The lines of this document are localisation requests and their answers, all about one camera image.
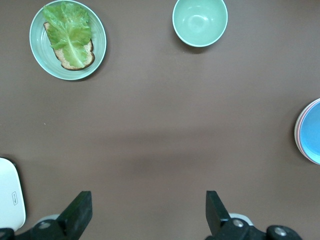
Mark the green bowl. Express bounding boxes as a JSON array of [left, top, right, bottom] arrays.
[[171, 0, 229, 48]]

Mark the green plate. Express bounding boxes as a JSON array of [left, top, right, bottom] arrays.
[[29, 0, 108, 81]]

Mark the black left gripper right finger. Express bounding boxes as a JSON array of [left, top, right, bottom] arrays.
[[204, 190, 267, 240]]

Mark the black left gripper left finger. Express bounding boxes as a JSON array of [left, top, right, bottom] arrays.
[[29, 190, 93, 240]]

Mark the toasted bread slice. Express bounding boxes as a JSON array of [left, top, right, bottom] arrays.
[[43, 21, 96, 72]]

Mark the blue plate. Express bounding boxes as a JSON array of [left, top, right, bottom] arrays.
[[298, 99, 320, 163]]

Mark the green lettuce leaf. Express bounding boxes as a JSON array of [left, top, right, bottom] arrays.
[[41, 1, 93, 70]]

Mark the white toaster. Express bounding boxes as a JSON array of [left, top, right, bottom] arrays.
[[0, 157, 27, 232]]

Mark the pink plate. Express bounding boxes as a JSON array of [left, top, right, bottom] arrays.
[[294, 98, 320, 166]]

